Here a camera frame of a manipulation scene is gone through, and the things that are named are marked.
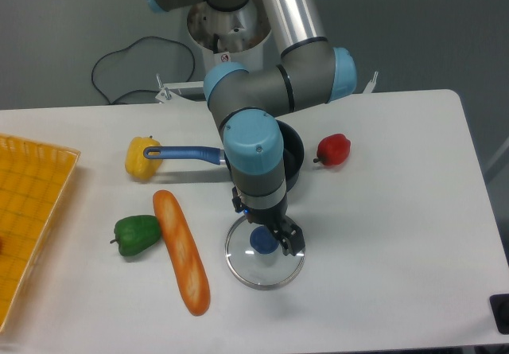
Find long orange bread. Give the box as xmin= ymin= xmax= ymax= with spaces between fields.
xmin=153 ymin=190 xmax=211 ymax=316

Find black pot blue handle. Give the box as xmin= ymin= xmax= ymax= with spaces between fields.
xmin=143 ymin=120 xmax=305 ymax=191

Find black cable on floor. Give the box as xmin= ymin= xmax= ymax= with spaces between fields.
xmin=91 ymin=37 xmax=196 ymax=106

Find yellow woven basket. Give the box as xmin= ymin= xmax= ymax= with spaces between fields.
xmin=1 ymin=134 xmax=80 ymax=331

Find green bell pepper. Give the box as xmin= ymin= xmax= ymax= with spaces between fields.
xmin=110 ymin=215 xmax=161 ymax=257

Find white right table clamp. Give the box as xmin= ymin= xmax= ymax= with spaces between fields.
xmin=363 ymin=71 xmax=379 ymax=94

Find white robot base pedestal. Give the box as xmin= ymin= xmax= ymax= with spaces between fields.
xmin=187 ymin=0 xmax=271 ymax=72

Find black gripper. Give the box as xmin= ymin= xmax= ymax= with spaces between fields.
xmin=232 ymin=187 xmax=305 ymax=256

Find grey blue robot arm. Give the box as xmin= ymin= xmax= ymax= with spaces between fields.
xmin=146 ymin=0 xmax=357 ymax=255

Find yellow bell pepper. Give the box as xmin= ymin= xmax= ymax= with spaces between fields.
xmin=124 ymin=136 xmax=162 ymax=181

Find black object table corner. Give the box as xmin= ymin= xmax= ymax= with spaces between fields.
xmin=489 ymin=294 xmax=509 ymax=335

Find red bell pepper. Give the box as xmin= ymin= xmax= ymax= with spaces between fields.
xmin=313 ymin=134 xmax=351 ymax=166

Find glass lid blue knob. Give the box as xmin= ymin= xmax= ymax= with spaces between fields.
xmin=224 ymin=216 xmax=305 ymax=290

